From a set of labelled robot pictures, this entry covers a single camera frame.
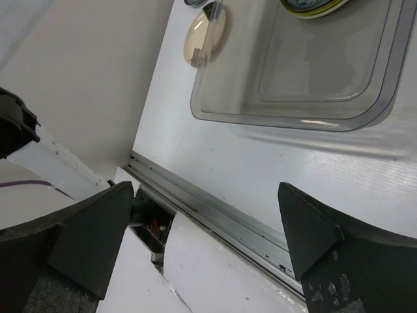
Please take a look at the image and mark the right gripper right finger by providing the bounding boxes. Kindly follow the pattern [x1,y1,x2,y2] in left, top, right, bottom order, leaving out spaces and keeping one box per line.
[278,182,416,312]

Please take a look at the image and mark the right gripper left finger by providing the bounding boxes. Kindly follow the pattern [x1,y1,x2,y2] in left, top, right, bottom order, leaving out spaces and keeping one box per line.
[1,181,134,312]

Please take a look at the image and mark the lime green plate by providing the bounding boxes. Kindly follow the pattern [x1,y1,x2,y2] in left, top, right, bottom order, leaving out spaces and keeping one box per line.
[287,7,331,17]

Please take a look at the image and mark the cream plate with black brushstroke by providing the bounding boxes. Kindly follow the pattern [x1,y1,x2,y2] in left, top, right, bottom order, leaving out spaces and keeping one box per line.
[298,0,349,20]

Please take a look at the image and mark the cream plate with black patch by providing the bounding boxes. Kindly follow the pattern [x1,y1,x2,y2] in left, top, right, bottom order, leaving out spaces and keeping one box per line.
[183,2,227,67]

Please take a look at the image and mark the blue patterned plate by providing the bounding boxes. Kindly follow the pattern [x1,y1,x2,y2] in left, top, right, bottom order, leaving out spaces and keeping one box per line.
[184,0,207,8]
[281,0,330,12]

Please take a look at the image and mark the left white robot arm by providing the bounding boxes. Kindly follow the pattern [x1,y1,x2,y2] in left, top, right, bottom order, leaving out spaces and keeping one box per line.
[1,89,111,201]

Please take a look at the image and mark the clear grey plastic bin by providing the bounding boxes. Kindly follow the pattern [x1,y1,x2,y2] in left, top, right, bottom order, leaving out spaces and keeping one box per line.
[190,1,416,132]

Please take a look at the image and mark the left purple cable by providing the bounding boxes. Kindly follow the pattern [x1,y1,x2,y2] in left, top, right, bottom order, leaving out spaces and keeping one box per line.
[0,179,78,200]

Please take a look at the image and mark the aluminium front rail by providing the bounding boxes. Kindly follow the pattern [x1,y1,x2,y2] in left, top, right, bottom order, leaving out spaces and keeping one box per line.
[126,151,304,300]

